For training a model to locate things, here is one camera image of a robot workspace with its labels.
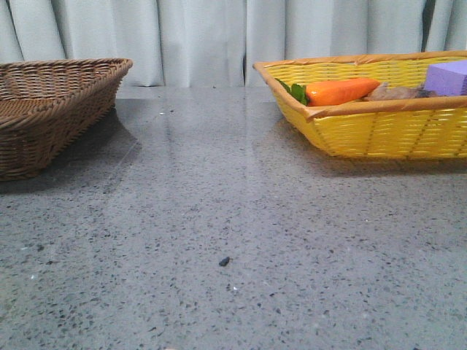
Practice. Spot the small black debris chip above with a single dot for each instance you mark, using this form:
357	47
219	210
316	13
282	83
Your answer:
224	261

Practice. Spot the orange toy carrot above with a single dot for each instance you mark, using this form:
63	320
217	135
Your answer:
331	93

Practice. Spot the white curtain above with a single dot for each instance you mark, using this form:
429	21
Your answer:
215	43

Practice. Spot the brown ginger root toy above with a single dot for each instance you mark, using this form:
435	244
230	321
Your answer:
385	93

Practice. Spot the brown wicker basket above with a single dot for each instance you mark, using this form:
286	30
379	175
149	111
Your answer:
47	105

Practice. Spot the yellow woven basket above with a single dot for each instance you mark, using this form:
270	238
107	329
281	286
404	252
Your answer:
425	128

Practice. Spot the purple foam block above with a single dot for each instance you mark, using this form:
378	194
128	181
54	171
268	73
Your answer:
447	79

